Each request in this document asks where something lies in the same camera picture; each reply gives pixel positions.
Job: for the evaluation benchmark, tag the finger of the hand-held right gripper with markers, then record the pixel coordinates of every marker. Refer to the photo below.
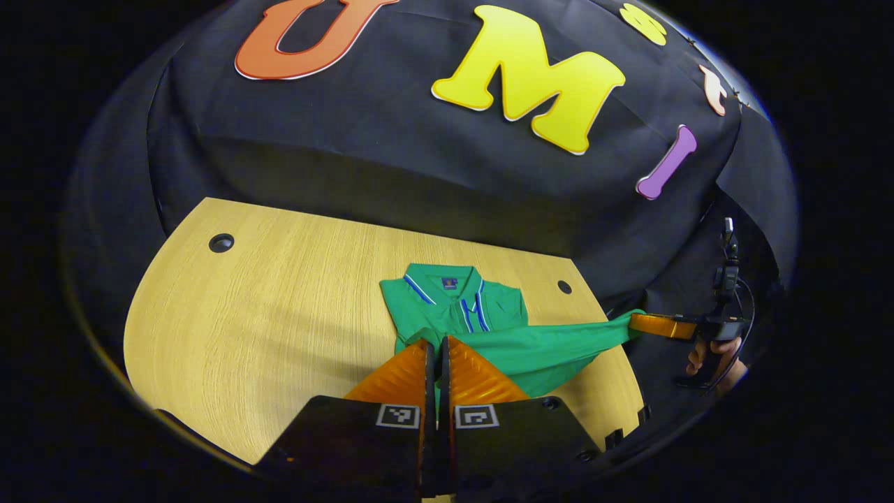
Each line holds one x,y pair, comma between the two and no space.
663,325

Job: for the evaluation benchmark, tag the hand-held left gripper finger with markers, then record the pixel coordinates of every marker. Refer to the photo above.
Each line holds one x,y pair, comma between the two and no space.
429,391
445,391

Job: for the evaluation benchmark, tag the green T-shirt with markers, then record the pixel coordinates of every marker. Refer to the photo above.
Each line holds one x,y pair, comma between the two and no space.
426,314

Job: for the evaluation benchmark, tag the black table grommet hole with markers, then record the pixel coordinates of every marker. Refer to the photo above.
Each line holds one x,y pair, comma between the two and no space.
564,286
221,242

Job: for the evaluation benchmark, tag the black backdrop cloth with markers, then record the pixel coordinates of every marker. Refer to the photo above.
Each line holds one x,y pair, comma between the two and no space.
391,140

